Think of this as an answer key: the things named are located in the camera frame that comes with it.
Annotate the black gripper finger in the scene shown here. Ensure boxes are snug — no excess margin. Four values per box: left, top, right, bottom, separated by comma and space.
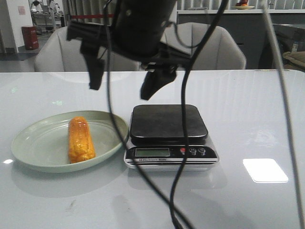
83, 53, 105, 90
140, 65, 176, 100

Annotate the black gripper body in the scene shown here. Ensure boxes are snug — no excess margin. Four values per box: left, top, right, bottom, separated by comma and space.
67, 0, 190, 72

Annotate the orange corn cob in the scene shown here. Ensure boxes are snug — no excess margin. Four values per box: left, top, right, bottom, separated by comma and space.
68, 116, 96, 163

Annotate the red barrier belt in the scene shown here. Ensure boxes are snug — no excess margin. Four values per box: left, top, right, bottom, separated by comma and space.
70, 14, 105, 19

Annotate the grey upholstered chair left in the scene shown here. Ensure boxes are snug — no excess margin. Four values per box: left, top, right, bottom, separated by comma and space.
34, 27, 140, 72

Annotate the grey upholstered chair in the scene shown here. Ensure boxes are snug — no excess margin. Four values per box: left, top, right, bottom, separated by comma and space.
161, 22, 246, 70
34, 27, 140, 72

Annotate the black and silver kitchen scale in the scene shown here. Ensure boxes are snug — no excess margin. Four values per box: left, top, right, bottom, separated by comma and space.
124, 104, 220, 171

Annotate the grey pleated curtain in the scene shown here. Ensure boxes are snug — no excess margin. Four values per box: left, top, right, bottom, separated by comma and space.
62, 0, 108, 24

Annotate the red bin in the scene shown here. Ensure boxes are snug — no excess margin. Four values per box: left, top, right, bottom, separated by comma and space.
21, 26, 39, 50

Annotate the grey upholstered chair right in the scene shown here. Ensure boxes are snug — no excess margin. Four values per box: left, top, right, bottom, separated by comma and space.
161, 22, 246, 70

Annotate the pale green plate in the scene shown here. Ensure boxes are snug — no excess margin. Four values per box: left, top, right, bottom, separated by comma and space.
11, 111, 122, 173

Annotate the fruit bowl on counter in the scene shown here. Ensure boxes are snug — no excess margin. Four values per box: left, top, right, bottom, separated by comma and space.
233, 0, 254, 10

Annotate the black washing machine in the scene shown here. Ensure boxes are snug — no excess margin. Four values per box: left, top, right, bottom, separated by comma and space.
258, 24, 305, 69

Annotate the dark grey cabinet counter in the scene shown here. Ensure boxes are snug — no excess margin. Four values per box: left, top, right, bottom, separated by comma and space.
178, 9, 305, 69

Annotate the beige folded cloth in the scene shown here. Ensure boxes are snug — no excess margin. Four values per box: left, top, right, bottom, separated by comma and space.
283, 51, 305, 72

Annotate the black cable right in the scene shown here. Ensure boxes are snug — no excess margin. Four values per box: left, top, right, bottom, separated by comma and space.
169, 0, 229, 229

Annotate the black cable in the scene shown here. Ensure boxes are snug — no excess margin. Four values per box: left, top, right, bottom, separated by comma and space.
169, 0, 229, 229
102, 0, 198, 229

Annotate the black cable left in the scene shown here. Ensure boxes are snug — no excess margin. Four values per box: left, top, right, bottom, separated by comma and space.
102, 0, 198, 229

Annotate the grey cable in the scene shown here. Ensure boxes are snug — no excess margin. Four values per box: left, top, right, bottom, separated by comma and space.
259, 0, 305, 229

